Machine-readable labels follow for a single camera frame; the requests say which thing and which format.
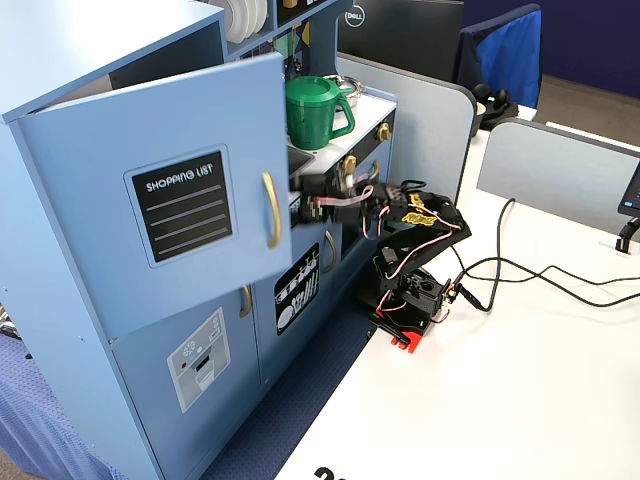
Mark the black monitor stand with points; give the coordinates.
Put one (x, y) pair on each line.
(625, 235)

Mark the blue door with shopping list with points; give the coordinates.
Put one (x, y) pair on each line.
(90, 200)

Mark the blue oven door with window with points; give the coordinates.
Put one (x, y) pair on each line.
(386, 160)

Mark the black Dell monitor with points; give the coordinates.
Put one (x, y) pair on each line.
(400, 30)

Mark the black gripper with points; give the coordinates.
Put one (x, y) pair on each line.
(316, 201)

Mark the grey toy sink basin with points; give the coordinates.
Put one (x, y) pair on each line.
(297, 160)

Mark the steel pot with lid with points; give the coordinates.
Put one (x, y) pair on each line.
(356, 92)

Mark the grey cubicle partition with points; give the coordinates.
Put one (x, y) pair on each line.
(430, 125)

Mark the blue dishwasher door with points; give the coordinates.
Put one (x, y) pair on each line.
(265, 320)

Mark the white toy plate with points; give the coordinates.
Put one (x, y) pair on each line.
(263, 12)
(253, 17)
(235, 20)

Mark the blue office chair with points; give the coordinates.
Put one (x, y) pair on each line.
(510, 60)

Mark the monitor with lit screen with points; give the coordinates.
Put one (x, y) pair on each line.
(632, 192)

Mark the gold stove knob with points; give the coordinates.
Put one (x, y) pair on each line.
(349, 164)
(383, 131)

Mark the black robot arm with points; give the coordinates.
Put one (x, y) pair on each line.
(430, 220)

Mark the red table clamp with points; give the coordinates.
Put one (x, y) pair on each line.
(407, 337)

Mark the green plastic pitcher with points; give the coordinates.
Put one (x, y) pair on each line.
(310, 115)

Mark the grey desk divider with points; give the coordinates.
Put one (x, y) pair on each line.
(550, 170)

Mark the blue door with ice dispenser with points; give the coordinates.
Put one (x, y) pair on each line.
(150, 400)

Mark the black headset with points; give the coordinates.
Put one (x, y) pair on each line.
(500, 102)

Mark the blue toy kitchen unit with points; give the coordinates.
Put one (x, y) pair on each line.
(75, 50)

